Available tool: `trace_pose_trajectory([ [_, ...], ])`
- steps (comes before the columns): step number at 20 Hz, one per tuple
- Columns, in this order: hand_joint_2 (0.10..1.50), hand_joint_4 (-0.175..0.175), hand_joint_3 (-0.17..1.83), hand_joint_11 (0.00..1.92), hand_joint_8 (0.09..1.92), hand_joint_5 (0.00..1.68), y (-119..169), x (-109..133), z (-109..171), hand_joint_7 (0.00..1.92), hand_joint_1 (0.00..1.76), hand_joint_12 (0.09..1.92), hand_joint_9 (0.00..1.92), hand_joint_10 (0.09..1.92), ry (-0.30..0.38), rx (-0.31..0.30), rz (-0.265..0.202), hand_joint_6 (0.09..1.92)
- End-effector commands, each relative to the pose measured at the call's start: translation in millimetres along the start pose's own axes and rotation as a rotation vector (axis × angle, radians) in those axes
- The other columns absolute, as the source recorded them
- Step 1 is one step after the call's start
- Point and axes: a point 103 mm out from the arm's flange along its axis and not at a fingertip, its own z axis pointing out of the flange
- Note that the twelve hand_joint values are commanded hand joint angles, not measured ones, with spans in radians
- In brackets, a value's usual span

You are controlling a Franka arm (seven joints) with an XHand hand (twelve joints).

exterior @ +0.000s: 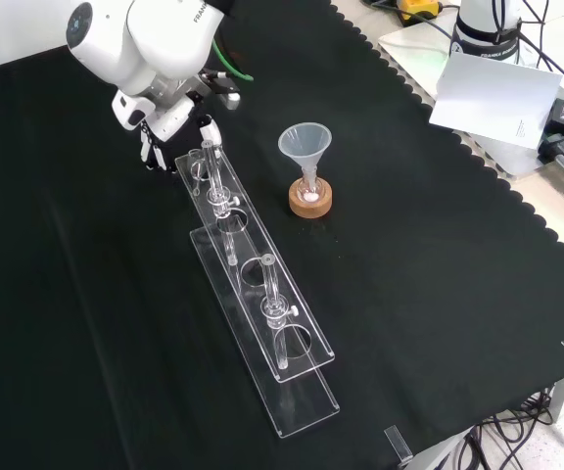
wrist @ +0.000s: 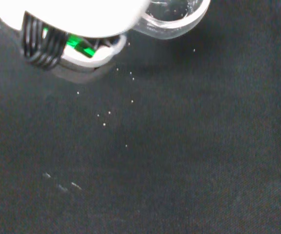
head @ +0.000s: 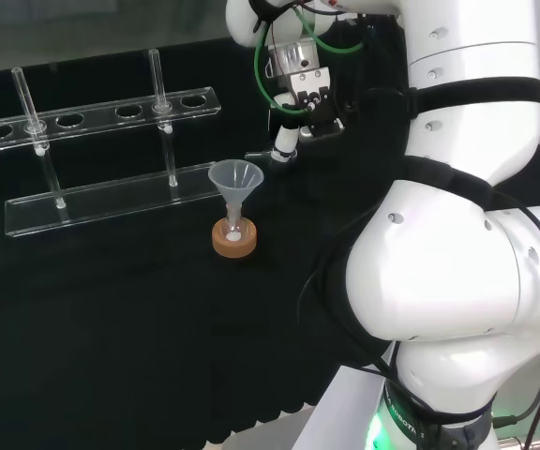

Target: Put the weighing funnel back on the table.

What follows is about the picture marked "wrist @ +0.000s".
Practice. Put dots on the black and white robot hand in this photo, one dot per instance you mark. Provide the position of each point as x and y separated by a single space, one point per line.
82 14

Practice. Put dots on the black table cloth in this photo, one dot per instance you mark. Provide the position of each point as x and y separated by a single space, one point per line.
179 146

